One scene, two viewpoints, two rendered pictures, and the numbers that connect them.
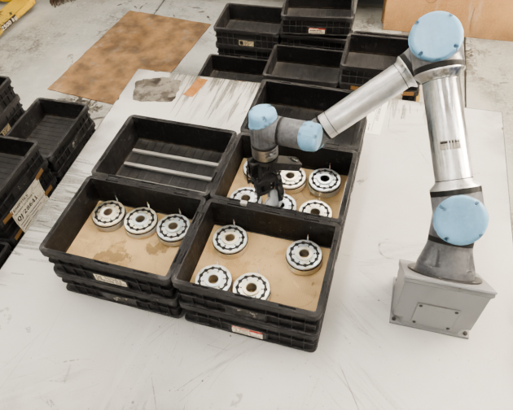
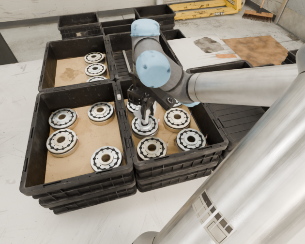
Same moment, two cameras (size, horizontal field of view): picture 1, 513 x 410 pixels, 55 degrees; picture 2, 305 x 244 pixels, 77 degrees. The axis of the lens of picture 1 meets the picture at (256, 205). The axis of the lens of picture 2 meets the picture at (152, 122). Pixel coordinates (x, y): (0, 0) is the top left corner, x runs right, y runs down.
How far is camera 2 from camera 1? 106 cm
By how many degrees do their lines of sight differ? 35
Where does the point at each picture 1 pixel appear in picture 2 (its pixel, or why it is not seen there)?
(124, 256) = (72, 77)
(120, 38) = (251, 42)
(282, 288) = (76, 161)
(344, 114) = (211, 82)
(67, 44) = (229, 32)
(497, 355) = not seen: outside the picture
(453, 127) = (249, 197)
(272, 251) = (106, 140)
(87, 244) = (74, 62)
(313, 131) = (147, 60)
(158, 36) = (268, 51)
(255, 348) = not seen: hidden behind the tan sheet
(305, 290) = not seen: hidden behind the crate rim
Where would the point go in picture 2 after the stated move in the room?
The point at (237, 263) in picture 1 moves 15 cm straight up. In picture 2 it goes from (87, 126) to (75, 98)
